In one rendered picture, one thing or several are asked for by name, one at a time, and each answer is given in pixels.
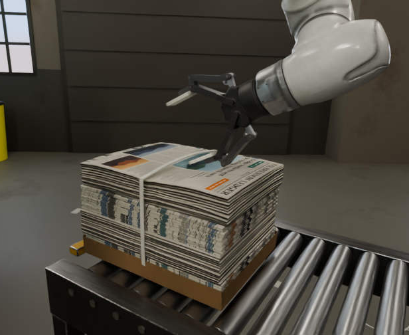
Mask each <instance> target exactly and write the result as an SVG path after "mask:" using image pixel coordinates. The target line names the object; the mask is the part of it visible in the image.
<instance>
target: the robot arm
mask: <svg viewBox="0 0 409 335"><path fill-rule="evenodd" d="M282 9H283V11H284V14H285V16H286V19H287V23H288V25H289V29H290V32H291V35H292V36H294V38H295V46H294V48H293V49H292V54H290V55H289V56H288V57H286V58H285V59H283V60H279V61H278V62H277V63H275V64H273V65H271V66H269V67H267V68H265V69H263V70H261V71H259V72H258V73H257V75H256V78H253V79H252V80H249V81H248V82H245V83H244V84H241V85H240V86H236V84H235V81H234V79H235V77H236V75H235V74H234V73H226V74H223V75H220V76H219V75H203V74H190V75H188V77H187V78H188V80H189V85H188V86H187V87H185V88H184V89H182V90H180V91H179V92H178V94H179V96H178V97H177V98H175V99H173V100H171V101H169V102H168V103H166V105H167V106H174V105H176V104H178V103H180V102H182V101H184V100H186V99H188V98H190V97H192V96H194V95H196V94H198V93H199V94H202V95H205V96H208V97H210V98H213V99H215V100H217V101H219V102H221V103H222V104H221V109H222V111H223V112H224V117H225V120H226V121H227V122H228V123H229V124H228V126H227V128H226V133H225V135H224V137H223V139H222V142H221V144H220V146H219V149H218V150H217V151H215V152H212V153H210V154H207V155H205V156H201V157H199V158H197V159H194V160H191V161H189V164H190V165H191V164H193V163H196V162H199V161H201V160H204V162H205V163H206V164H209V163H211V162H214V161H219V162H220V163H221V166H222V167H225V166H227V165H229V164H231V163H232V161H233V160H234V159H235V158H236V156H237V155H238V154H239V153H240V152H241V151H242V150H243V149H244V147H245V146H246V145H247V144H248V142H249V141H251V140H253V139H254V138H257V137H258V133H257V132H255V131H254V130H253V128H252V126H251V124H252V123H253V122H255V121H256V120H259V119H262V118H264V117H266V116H269V115H271V114H272V115H273V116H275V115H277V114H281V113H282V112H289V111H291V110H294V109H296V108H300V107H302V106H304V105H307V104H313V103H320V102H324V101H327V100H330V99H333V98H336V97H338V96H341V95H343V94H346V93H348V92H350V91H352V90H354V89H356V88H358V87H360V86H362V85H364V84H366V83H368V82H369V81H371V80H372V79H374V78H375V77H377V76H378V75H379V74H381V73H382V72H384V71H385V70H386V69H387V68H388V66H389V64H390V45H389V42H388V38H387V36H386V33H385V32H384V29H383V27H382V25H381V24H380V22H379V21H377V20H376V19H362V20H355V15H354V11H353V5H352V2H351V0H282ZM198 81H204V82H223V83H224V84H225V85H229V87H230V88H229V89H228V91H227V93H222V92H219V91H216V90H213V89H211V88H207V87H205V86H202V85H200V84H198ZM240 127H243V128H245V129H246V130H245V132H244V133H243V138H241V139H240V140H239V141H238V143H237V144H236V145H235V146H234V147H233V148H232V150H231V151H230V152H229V153H228V155H227V156H226V154H227V151H228V149H229V147H230V145H231V143H232V141H233V139H234V137H235V135H236V132H237V131H238V130H239V128H240Z"/></svg>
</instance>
